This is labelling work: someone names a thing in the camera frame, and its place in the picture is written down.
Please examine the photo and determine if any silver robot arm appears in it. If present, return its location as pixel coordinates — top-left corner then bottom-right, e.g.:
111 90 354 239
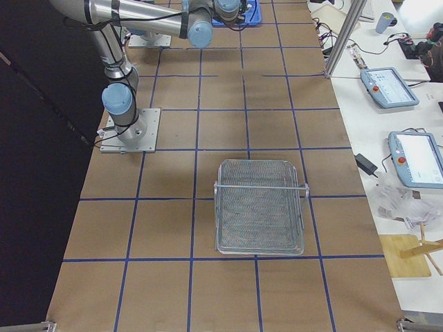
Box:
213 0 248 26
51 1 239 149

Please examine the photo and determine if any black power adapter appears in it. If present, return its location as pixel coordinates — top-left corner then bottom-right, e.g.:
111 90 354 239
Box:
354 154 378 176

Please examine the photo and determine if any blue plastic tray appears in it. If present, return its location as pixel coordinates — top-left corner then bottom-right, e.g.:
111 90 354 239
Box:
212 1 262 30

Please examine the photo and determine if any crumpled plastic bag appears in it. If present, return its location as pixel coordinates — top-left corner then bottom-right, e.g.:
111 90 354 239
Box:
368 172 442 230

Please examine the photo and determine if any far teach pendant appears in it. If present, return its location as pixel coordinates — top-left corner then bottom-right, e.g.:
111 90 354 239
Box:
360 67 419 109

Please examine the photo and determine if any teach pendant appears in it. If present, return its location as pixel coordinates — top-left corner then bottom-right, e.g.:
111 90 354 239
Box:
360 67 419 109
388 131 442 189

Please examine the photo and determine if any near teach pendant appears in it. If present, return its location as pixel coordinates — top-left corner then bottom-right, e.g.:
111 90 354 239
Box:
388 131 442 189

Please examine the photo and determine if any wooden board with stand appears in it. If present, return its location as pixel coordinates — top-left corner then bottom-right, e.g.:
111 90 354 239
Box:
379 223 442 278

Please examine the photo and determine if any light blue cup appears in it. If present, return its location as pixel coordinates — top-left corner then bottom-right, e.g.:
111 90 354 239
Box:
375 12 397 34

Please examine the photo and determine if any wire mesh shelf basket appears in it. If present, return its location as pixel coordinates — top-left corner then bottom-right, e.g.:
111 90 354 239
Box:
214 159 309 256

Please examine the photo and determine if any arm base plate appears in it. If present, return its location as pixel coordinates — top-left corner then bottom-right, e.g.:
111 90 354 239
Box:
99 109 161 154
128 33 172 48

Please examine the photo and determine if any aluminium frame post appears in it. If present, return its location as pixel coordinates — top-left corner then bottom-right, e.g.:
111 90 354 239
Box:
324 0 367 78

